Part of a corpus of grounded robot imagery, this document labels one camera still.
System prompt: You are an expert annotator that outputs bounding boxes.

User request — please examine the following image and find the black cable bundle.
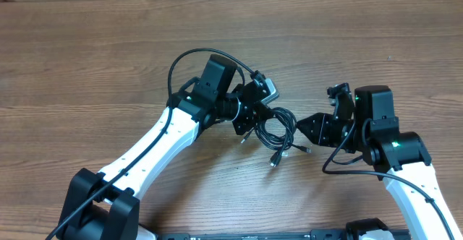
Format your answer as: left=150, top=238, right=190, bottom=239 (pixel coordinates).
left=239, top=106, right=312, bottom=168

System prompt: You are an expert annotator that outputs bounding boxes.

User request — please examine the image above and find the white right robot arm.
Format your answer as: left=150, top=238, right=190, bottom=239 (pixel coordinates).
left=297, top=83, right=462, bottom=239

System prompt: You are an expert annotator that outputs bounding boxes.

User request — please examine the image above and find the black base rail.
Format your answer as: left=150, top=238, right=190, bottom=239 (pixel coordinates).
left=155, top=228, right=412, bottom=240

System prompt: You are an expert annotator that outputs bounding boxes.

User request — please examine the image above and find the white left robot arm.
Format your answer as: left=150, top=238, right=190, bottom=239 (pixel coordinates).
left=48, top=50, right=279, bottom=240

